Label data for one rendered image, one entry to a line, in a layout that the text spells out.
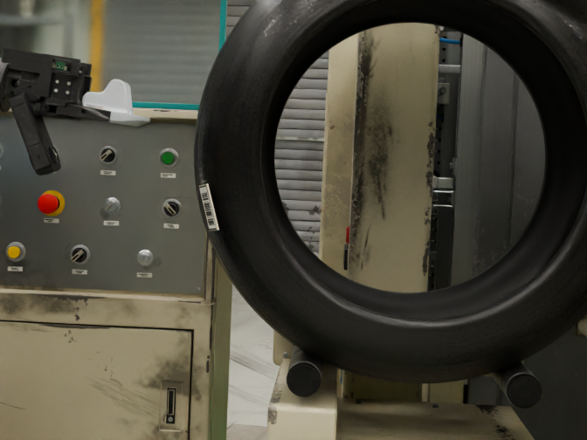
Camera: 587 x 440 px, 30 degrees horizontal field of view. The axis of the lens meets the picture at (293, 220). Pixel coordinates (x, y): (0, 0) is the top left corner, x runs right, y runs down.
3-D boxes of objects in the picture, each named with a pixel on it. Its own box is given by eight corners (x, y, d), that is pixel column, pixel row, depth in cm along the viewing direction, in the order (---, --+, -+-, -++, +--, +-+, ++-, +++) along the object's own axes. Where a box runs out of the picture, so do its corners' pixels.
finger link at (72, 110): (108, 110, 146) (44, 99, 146) (107, 121, 146) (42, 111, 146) (115, 112, 151) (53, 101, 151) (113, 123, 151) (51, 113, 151)
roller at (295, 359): (290, 337, 175) (309, 317, 174) (311, 357, 175) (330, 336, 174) (278, 381, 140) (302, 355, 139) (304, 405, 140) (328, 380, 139)
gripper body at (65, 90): (85, 59, 147) (-4, 45, 147) (75, 123, 147) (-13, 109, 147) (97, 65, 154) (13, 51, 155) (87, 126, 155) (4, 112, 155)
